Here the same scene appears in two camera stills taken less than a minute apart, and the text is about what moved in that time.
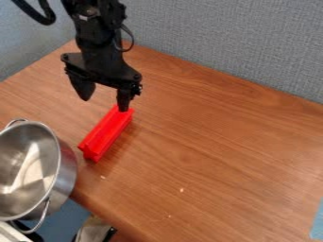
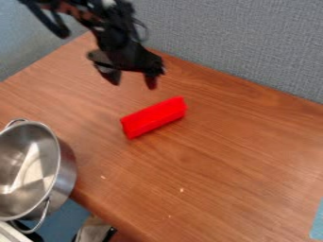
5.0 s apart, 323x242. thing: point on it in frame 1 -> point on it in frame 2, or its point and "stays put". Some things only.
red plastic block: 104,131 -> 152,116
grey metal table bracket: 93,233 stays put
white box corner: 11,234 stays put
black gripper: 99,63 -> 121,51
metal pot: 37,173 stays put
